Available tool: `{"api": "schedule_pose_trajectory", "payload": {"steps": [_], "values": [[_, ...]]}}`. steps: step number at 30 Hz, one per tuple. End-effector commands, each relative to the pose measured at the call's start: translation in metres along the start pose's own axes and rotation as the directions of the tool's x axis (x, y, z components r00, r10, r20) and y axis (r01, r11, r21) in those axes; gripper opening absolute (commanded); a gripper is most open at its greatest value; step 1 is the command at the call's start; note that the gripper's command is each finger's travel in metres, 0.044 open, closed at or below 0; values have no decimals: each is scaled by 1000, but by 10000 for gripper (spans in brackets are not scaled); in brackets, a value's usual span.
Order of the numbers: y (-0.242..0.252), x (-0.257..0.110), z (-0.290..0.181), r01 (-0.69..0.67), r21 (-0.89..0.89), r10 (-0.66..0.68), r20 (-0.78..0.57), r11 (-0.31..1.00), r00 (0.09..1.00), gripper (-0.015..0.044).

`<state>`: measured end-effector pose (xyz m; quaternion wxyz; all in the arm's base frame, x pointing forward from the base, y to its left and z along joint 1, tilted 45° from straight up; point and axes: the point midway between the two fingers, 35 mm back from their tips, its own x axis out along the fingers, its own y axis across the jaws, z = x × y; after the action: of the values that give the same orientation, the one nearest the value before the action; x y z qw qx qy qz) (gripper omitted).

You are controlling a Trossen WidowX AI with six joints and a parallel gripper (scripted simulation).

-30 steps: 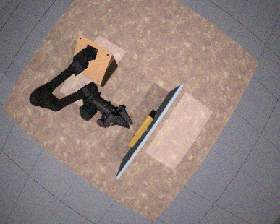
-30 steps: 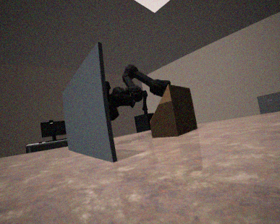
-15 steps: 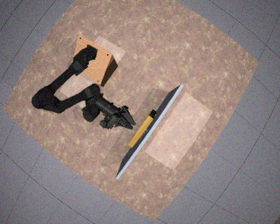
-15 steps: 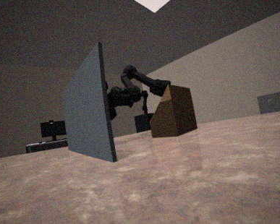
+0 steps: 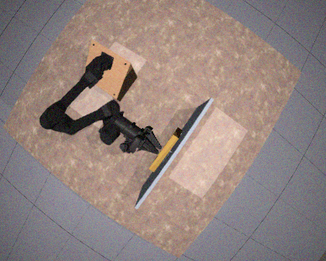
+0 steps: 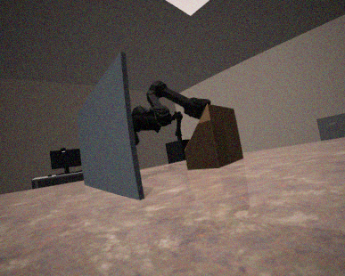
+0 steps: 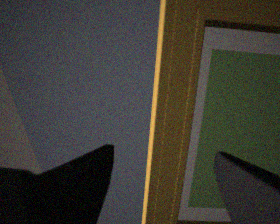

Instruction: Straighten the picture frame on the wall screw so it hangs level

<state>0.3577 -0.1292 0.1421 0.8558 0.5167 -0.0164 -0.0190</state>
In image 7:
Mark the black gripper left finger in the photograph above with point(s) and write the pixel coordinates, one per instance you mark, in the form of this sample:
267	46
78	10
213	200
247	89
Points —
72	193

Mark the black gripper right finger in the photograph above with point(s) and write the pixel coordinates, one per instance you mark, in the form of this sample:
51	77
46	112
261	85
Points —
251	194

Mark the brown wooden picture frame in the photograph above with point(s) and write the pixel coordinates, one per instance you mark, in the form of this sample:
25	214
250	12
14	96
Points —
216	88

